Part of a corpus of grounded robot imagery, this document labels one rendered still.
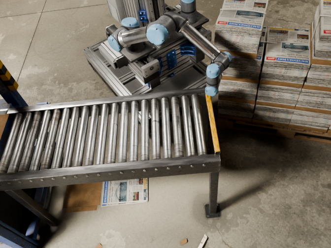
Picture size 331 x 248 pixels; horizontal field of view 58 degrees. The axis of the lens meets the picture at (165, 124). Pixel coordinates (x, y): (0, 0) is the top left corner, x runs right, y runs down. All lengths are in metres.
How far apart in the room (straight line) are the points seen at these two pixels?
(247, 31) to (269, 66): 0.32
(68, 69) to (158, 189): 1.86
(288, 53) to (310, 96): 0.36
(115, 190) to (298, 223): 1.40
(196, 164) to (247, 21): 0.95
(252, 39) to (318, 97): 0.67
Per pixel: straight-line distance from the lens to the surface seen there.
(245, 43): 2.04
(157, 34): 1.74
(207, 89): 1.81
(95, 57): 3.27
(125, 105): 1.93
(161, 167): 1.64
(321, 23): 2.09
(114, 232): 2.41
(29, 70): 3.86
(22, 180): 1.90
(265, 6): 2.17
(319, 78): 2.24
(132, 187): 2.50
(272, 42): 2.26
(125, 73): 3.02
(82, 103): 2.04
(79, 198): 2.61
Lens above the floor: 2.23
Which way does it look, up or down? 53 degrees down
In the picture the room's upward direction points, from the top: 11 degrees counter-clockwise
